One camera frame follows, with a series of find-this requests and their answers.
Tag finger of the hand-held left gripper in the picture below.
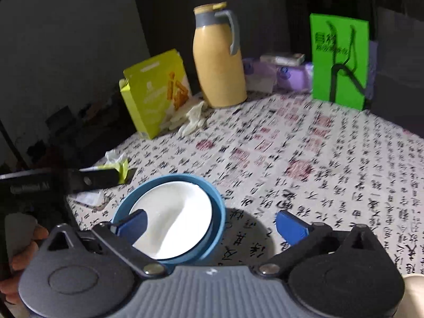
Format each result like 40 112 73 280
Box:
68 167 138 193

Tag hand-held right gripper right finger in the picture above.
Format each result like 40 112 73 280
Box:
258 210 386 279

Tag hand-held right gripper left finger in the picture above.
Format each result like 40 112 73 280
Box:
48 209 168 279

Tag white dish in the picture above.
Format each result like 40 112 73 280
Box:
129 183 213 260

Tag blue bowl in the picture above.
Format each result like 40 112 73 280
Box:
111 174 226 266

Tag large cream plate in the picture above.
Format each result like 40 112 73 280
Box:
396 273 424 318

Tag person's left hand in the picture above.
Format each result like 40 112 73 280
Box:
0 224 50 305

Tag white paper slip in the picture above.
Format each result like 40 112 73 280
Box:
71 190 108 211

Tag yellow-green wrapper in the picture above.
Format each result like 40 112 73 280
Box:
104 149 129 184

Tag calligraphy printed tablecloth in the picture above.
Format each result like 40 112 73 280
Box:
66 89 424 292

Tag yellow-green snack box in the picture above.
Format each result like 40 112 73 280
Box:
119 49 193 140

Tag white gloves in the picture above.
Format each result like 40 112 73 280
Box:
169 100 207 136

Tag green paper bag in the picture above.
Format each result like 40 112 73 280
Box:
310 13 370 111

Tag yellow thermos jug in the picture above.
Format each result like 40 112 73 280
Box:
193 2 248 108

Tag white flat box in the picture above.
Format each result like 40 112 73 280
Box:
260 53 305 67

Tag grey paper bag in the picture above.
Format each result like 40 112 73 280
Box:
364 5 424 120

